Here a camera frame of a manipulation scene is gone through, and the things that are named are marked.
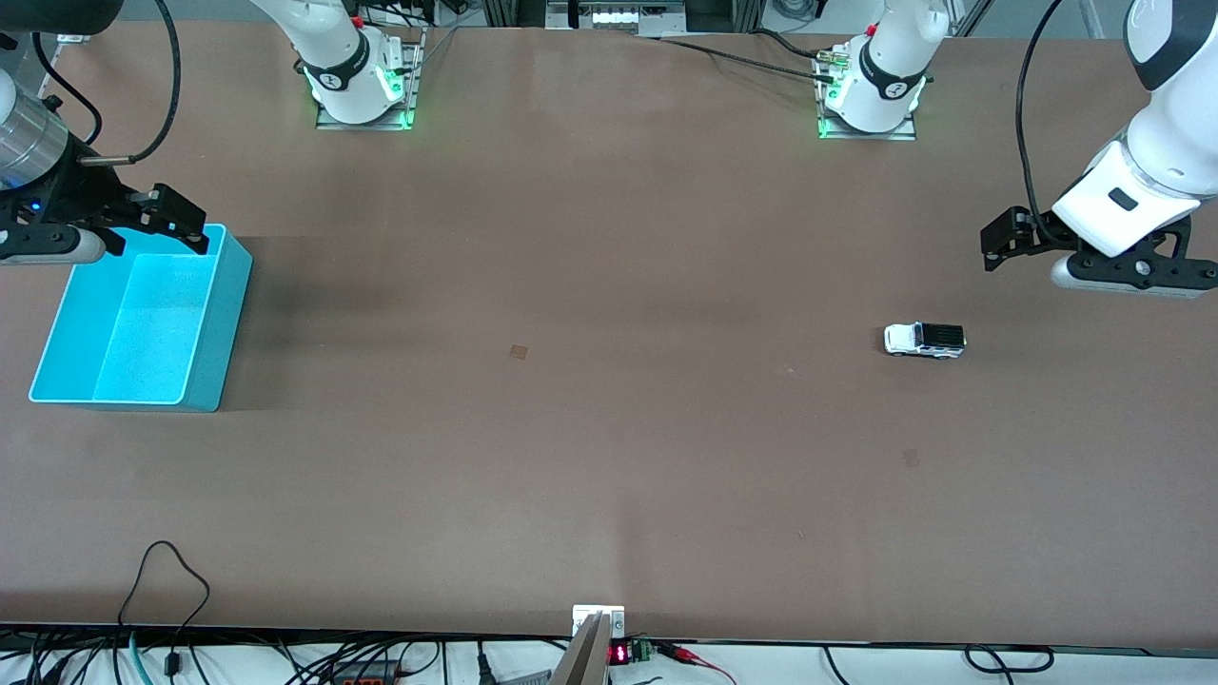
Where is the white jeep toy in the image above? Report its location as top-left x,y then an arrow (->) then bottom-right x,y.
884,322 -> 968,361

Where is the cyan plastic bin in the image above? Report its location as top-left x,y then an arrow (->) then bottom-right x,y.
28,224 -> 254,414

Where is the lit electronics box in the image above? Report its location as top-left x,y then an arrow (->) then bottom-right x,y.
547,0 -> 688,37

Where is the red clip lead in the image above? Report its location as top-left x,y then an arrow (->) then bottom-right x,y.
655,641 -> 738,685

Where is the grey metal bar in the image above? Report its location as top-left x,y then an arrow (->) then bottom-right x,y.
549,613 -> 611,685

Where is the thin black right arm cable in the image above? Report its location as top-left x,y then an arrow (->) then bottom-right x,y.
29,31 -> 104,146

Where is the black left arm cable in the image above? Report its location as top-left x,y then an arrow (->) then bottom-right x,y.
1014,0 -> 1072,245

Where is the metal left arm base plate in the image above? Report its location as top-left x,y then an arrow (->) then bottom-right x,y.
816,90 -> 919,142

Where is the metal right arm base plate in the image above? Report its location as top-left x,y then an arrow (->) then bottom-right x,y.
314,29 -> 426,131

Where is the short black table cable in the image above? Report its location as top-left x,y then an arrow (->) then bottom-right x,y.
750,27 -> 831,60

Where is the long black table cable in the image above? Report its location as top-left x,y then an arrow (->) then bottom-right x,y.
657,36 -> 838,81

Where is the black cable bundle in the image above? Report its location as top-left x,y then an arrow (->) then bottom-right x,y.
362,0 -> 441,26

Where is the black coiled cable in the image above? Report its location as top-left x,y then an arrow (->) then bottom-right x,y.
964,644 -> 1055,675

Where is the black looped cable with ferrite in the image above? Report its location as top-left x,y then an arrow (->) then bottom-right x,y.
118,540 -> 211,678

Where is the white mounting bracket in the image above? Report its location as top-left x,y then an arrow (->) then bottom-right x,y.
572,605 -> 626,638

